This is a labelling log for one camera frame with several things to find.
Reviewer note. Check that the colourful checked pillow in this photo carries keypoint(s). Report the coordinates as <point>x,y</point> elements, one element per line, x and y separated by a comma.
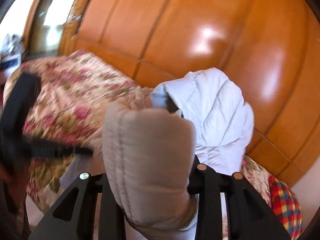
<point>285,205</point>

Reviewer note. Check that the wooden door with glass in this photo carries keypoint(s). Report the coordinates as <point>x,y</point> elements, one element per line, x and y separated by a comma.
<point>50,37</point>

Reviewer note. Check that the wooden wardrobe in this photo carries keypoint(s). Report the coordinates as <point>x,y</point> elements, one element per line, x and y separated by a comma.
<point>200,30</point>

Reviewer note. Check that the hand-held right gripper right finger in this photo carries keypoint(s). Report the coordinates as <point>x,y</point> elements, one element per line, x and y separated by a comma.
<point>210,205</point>

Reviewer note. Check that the white quilted puffer jacket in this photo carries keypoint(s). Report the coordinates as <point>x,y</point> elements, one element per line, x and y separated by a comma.
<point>150,142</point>

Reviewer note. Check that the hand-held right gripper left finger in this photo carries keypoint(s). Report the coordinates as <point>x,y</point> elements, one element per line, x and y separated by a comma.
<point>110,205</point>

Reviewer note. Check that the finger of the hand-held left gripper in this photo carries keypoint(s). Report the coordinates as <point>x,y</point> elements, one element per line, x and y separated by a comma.
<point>55,152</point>
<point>22,97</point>

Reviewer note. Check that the floral bedspread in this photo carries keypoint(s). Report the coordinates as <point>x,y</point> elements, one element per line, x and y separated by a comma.
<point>75,92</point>

